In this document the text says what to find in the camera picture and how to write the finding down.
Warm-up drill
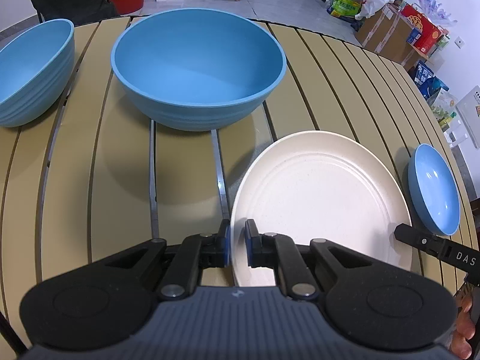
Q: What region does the person's right hand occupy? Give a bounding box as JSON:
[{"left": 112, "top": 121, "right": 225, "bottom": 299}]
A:
[{"left": 450, "top": 295, "right": 475, "bottom": 359}]

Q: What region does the large cardboard box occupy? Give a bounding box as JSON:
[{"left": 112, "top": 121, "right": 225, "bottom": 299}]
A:
[{"left": 355, "top": 4, "right": 422, "bottom": 71}]

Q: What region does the green yellow bag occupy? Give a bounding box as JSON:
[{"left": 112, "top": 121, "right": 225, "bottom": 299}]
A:
[{"left": 329, "top": 0, "right": 362, "bottom": 17}]

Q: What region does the blue pet food bag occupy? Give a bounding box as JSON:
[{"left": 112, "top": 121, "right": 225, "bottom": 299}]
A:
[{"left": 413, "top": 61, "right": 449, "bottom": 99}]

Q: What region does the small blue saucer plate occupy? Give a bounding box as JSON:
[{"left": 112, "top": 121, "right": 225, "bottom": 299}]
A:
[{"left": 408, "top": 144, "right": 461, "bottom": 236}]

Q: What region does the medium blue bowl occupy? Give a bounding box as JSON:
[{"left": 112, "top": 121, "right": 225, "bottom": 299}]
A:
[{"left": 1, "top": 19, "right": 75, "bottom": 128}]

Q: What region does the white plastic bag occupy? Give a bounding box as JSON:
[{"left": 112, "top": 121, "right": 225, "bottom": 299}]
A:
[{"left": 355, "top": 0, "right": 394, "bottom": 20}]

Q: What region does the large blue bowl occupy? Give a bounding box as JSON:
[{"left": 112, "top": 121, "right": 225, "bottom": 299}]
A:
[{"left": 111, "top": 8, "right": 287, "bottom": 132}]

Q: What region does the cream white plate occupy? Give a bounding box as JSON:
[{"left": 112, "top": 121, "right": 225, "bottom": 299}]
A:
[{"left": 230, "top": 131, "right": 413, "bottom": 287}]

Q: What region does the purple wall decoration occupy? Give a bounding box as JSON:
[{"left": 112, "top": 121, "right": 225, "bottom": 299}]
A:
[{"left": 417, "top": 0, "right": 458, "bottom": 28}]

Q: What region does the red gift box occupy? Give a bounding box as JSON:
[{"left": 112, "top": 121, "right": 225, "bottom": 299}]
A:
[{"left": 401, "top": 4, "right": 443, "bottom": 55}]

